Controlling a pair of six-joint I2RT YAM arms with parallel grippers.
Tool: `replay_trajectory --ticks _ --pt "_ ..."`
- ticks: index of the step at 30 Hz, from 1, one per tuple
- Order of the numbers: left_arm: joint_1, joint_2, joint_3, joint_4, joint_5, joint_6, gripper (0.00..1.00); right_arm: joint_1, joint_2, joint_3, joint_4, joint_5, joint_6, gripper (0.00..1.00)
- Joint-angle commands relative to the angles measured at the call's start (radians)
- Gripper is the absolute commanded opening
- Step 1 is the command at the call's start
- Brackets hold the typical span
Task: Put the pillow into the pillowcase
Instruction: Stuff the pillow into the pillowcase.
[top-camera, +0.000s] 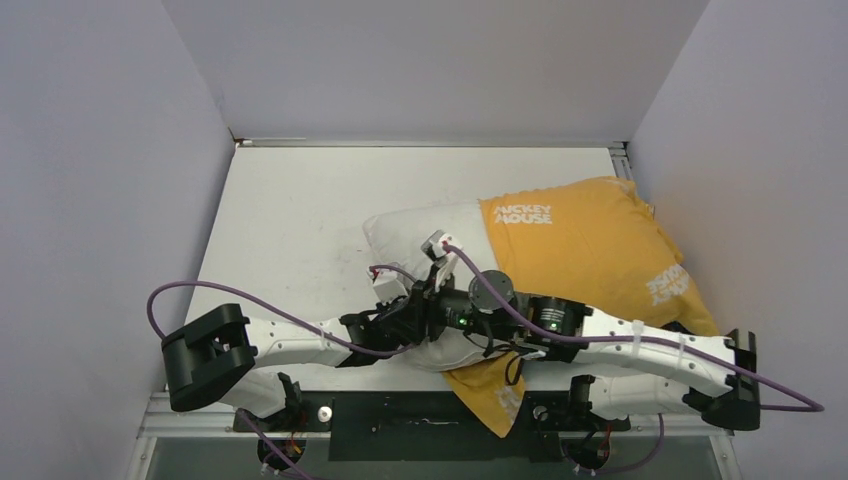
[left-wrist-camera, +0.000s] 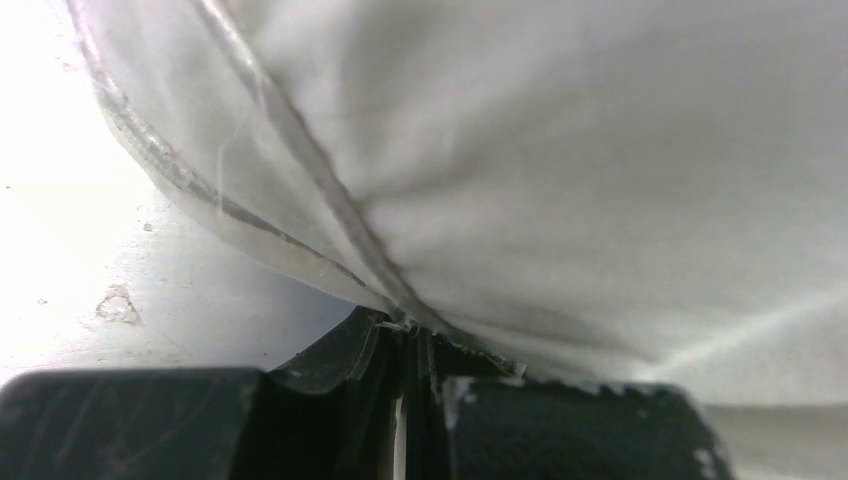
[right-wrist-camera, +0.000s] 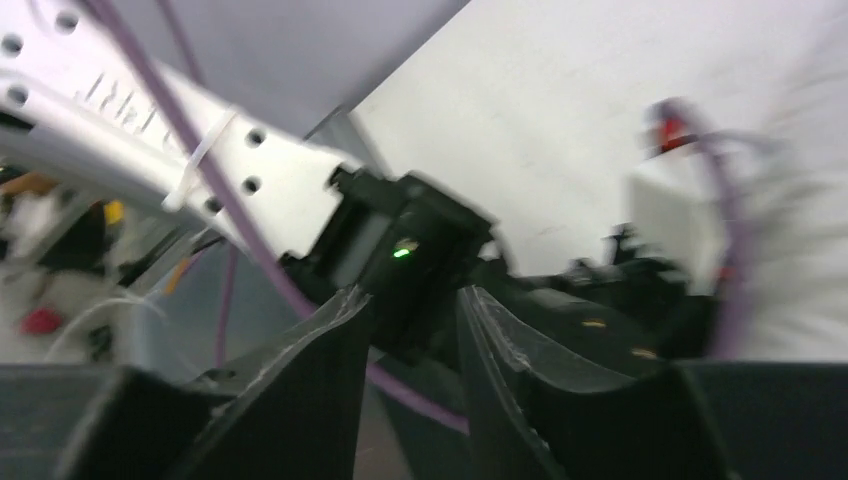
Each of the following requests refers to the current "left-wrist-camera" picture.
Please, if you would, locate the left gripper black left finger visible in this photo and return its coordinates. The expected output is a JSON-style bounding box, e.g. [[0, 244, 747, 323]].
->
[[1, 307, 397, 479]]

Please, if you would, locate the white pillow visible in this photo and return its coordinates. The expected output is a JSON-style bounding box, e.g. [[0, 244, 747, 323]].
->
[[67, 1, 847, 407]]

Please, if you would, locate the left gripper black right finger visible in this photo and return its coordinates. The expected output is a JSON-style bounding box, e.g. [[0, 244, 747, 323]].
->
[[405, 330, 735, 479]]

